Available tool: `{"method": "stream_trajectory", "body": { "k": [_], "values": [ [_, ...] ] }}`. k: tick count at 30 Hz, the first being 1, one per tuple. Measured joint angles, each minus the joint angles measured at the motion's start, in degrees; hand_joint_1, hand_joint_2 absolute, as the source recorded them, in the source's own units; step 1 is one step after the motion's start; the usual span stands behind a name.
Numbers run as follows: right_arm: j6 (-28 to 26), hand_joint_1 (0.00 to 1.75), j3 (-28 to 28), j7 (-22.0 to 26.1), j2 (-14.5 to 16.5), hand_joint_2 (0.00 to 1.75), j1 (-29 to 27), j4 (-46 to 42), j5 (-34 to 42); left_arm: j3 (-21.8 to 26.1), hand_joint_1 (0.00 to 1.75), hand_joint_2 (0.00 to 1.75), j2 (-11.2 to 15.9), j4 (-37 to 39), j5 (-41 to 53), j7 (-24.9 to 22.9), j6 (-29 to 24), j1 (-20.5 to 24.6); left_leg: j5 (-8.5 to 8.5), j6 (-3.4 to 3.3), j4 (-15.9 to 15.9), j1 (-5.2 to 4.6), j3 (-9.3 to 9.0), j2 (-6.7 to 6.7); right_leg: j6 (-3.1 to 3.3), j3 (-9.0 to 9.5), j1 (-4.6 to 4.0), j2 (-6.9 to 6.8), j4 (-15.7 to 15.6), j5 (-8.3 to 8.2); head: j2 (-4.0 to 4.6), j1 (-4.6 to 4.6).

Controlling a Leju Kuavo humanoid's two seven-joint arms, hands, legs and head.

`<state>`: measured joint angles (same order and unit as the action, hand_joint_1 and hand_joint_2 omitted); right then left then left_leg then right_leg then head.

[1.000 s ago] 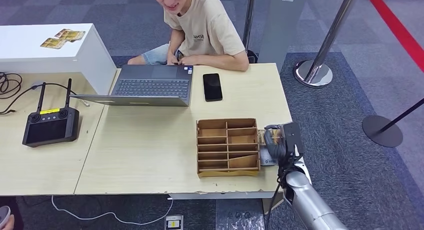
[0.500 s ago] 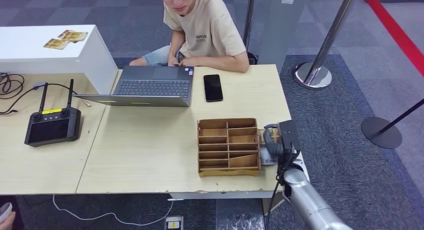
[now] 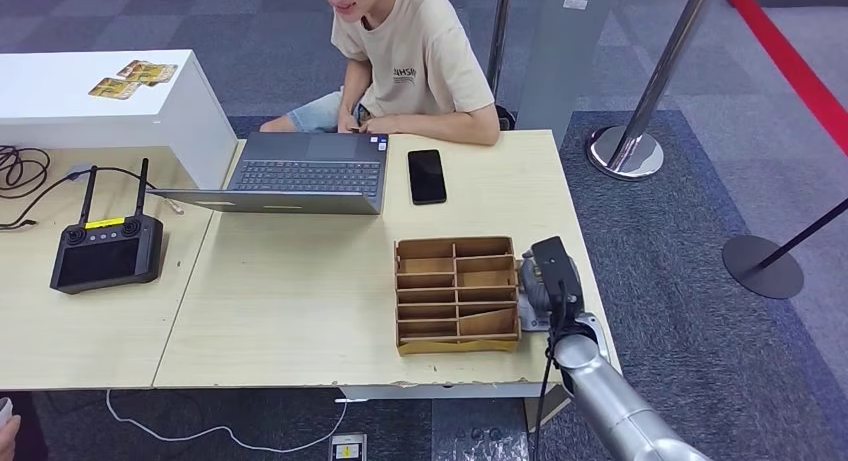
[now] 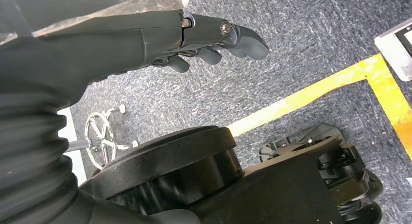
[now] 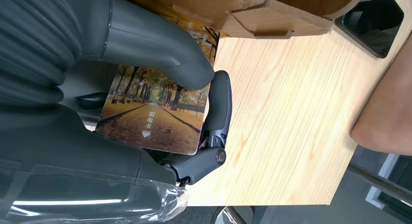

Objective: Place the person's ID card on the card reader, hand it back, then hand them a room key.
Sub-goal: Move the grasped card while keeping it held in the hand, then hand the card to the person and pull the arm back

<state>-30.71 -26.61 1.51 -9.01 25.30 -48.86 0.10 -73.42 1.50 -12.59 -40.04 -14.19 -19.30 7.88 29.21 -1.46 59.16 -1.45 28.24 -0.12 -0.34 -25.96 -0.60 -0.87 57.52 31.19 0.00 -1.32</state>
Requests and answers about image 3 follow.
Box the white cabinet box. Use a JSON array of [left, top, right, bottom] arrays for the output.
[[0, 49, 238, 192]]

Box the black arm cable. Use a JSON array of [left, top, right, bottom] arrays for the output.
[[529, 279, 571, 461]]

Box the person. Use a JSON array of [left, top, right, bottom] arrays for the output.
[[259, 0, 501, 147]]

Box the long black cable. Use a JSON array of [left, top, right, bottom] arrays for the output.
[[0, 167, 160, 233]]

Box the floor hatch with plastic film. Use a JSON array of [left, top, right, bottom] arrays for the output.
[[430, 398, 531, 461]]

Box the black remote controller with antennas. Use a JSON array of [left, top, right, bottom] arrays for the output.
[[49, 157, 165, 296]]

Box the wooden card organizer tray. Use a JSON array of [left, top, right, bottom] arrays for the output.
[[394, 236, 523, 358]]

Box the black stanchion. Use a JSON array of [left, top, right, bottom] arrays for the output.
[[722, 198, 848, 301]]

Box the wooden table leg panel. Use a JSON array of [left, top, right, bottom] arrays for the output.
[[523, 385, 571, 433]]

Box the grey kiosk stand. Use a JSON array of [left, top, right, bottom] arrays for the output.
[[513, 0, 621, 148]]

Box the red barrier belt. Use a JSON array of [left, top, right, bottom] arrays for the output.
[[718, 0, 848, 156]]

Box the black smartphone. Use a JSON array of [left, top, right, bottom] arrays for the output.
[[407, 149, 448, 206]]

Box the chrome post with black base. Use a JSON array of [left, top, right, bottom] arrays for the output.
[[486, 0, 518, 131]]

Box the floor power socket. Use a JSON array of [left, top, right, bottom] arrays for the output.
[[329, 432, 368, 461]]

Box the grey open laptop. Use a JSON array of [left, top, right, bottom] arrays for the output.
[[146, 132, 390, 216]]

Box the coiled black cable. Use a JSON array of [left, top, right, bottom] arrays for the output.
[[0, 145, 52, 201]]

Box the white floor cable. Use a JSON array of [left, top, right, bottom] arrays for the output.
[[105, 389, 349, 454]]

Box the bystander person's hand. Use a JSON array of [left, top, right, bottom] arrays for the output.
[[0, 414, 22, 461]]

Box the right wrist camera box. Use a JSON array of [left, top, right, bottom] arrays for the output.
[[529, 235, 586, 317]]

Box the person's left hand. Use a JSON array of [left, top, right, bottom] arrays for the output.
[[360, 115, 399, 136]]

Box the chrome stanchion with chrome base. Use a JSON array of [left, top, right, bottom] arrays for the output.
[[586, 0, 720, 182]]

